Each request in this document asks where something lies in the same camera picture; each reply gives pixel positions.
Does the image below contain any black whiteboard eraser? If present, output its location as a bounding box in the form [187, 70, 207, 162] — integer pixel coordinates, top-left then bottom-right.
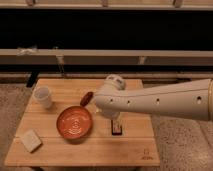
[111, 120, 122, 135]

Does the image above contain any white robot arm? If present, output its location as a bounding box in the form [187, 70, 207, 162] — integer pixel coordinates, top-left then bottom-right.
[94, 75, 213, 121]

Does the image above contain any orange frying pan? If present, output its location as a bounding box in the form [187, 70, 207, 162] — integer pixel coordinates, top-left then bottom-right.
[56, 91, 94, 140]

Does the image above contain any light wooden table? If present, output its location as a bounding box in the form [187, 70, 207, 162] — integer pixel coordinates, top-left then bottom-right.
[5, 79, 160, 167]

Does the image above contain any white plastic cup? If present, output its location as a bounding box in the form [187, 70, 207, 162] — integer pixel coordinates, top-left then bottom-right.
[33, 86, 52, 109]

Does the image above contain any white sponge block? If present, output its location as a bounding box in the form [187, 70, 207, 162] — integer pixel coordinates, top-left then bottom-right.
[20, 130, 42, 153]

